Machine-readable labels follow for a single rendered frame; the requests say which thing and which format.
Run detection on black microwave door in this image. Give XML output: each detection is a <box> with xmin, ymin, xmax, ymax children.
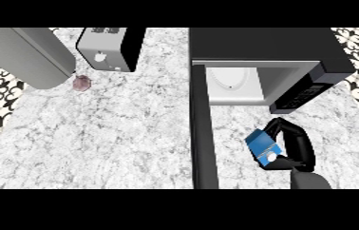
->
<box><xmin>188</xmin><ymin>64</ymin><xmax>221</xmax><ymax>190</ymax></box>

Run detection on black microwave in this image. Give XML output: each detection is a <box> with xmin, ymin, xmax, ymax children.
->
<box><xmin>188</xmin><ymin>28</ymin><xmax>358</xmax><ymax>115</ymax></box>

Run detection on purple garlic bulb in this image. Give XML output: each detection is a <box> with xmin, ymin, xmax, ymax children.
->
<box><xmin>72</xmin><ymin>74</ymin><xmax>94</xmax><ymax>92</ymax></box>

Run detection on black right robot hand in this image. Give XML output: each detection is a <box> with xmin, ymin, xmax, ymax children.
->
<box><xmin>261</xmin><ymin>116</ymin><xmax>318</xmax><ymax>173</ymax></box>

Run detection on silver toaster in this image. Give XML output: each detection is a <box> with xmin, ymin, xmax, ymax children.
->
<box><xmin>76</xmin><ymin>28</ymin><xmax>150</xmax><ymax>73</ymax></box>

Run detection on blue milk carton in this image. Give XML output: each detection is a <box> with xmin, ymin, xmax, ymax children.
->
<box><xmin>244</xmin><ymin>128</ymin><xmax>286</xmax><ymax>163</ymax></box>

